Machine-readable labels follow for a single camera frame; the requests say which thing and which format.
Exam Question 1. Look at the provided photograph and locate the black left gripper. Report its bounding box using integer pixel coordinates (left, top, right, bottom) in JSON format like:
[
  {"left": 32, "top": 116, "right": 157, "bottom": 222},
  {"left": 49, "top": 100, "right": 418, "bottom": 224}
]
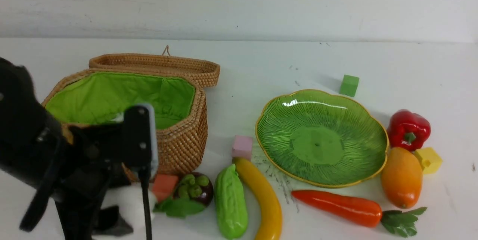
[{"left": 49, "top": 123, "right": 134, "bottom": 240}]

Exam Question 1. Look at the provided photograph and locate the white radish with leaves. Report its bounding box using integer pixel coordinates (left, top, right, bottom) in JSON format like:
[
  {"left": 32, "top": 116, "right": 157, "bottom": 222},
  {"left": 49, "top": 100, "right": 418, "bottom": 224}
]
[{"left": 101, "top": 186, "right": 206, "bottom": 238}]

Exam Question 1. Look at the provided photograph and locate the dark purple mangosteen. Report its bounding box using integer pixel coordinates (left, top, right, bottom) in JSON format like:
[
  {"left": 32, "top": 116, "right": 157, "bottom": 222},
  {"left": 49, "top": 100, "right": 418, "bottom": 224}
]
[{"left": 173, "top": 172, "right": 214, "bottom": 207}]

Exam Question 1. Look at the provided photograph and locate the green bitter gourd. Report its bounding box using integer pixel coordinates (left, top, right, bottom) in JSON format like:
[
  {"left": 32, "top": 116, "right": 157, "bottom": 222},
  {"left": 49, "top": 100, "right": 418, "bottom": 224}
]
[{"left": 215, "top": 164, "right": 249, "bottom": 240}]

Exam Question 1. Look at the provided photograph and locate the yellow banana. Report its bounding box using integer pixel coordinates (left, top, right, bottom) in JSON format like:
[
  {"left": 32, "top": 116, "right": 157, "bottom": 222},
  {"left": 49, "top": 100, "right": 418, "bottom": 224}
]
[{"left": 233, "top": 157, "right": 283, "bottom": 240}]

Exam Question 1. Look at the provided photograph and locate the orange carrot with leaves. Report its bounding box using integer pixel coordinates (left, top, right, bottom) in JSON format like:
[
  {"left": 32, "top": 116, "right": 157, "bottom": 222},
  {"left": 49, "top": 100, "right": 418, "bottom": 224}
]
[{"left": 291, "top": 190, "right": 428, "bottom": 238}]

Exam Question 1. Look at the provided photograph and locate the orange yellow mango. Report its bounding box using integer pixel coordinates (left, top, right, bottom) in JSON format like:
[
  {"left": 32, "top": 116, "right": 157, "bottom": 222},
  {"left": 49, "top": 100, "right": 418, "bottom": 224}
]
[{"left": 381, "top": 147, "right": 423, "bottom": 209}]

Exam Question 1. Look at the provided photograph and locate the red bell pepper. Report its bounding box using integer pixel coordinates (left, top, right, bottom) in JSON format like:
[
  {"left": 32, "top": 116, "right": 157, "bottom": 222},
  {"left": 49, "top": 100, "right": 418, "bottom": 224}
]
[{"left": 387, "top": 109, "right": 431, "bottom": 152}]

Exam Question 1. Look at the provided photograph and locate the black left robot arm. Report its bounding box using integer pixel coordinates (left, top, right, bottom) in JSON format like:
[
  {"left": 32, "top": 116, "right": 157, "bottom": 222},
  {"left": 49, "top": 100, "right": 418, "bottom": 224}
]
[{"left": 0, "top": 59, "right": 133, "bottom": 240}]

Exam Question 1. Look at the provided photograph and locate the orange foam cube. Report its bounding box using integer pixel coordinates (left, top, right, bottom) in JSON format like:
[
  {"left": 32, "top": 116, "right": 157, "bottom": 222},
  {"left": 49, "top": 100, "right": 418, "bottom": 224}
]
[{"left": 151, "top": 174, "right": 179, "bottom": 203}]

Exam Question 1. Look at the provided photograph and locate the woven rattan basket green lining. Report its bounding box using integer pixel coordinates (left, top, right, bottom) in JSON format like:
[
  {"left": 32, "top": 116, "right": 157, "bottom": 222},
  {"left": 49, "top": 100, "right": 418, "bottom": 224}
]
[{"left": 41, "top": 68, "right": 208, "bottom": 183}]

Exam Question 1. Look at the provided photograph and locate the pink foam cube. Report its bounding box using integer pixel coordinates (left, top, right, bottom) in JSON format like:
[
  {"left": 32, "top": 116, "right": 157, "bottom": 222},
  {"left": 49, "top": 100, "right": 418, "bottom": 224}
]
[{"left": 232, "top": 135, "right": 253, "bottom": 161}]

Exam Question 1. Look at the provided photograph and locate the woven rattan basket lid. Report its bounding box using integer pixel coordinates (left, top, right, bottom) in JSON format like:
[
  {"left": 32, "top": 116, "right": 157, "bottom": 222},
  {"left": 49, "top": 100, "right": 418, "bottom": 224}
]
[{"left": 89, "top": 46, "right": 221, "bottom": 87}]

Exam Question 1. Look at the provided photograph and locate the green glass leaf plate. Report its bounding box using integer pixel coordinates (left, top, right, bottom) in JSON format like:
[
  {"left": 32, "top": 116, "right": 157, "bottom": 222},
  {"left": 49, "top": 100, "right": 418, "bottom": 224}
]
[{"left": 255, "top": 89, "right": 389, "bottom": 188}]

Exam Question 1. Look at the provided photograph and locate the green foam cube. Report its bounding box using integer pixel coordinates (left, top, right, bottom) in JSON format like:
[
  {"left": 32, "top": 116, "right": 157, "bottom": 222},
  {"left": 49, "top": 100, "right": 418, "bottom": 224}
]
[{"left": 339, "top": 74, "right": 360, "bottom": 97}]

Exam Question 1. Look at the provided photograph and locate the yellow foam cube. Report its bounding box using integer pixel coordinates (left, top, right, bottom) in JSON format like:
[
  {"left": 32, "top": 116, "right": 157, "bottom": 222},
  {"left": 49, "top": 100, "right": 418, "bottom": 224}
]
[{"left": 414, "top": 147, "right": 443, "bottom": 174}]

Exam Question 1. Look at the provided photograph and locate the black camera cable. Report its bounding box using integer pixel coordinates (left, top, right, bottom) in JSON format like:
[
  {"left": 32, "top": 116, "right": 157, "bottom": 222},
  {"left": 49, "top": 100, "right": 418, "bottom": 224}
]
[{"left": 138, "top": 167, "right": 153, "bottom": 240}]

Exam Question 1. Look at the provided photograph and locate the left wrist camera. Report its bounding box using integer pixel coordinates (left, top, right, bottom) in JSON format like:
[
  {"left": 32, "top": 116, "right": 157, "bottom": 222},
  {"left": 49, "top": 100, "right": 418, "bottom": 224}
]
[{"left": 121, "top": 103, "right": 159, "bottom": 183}]

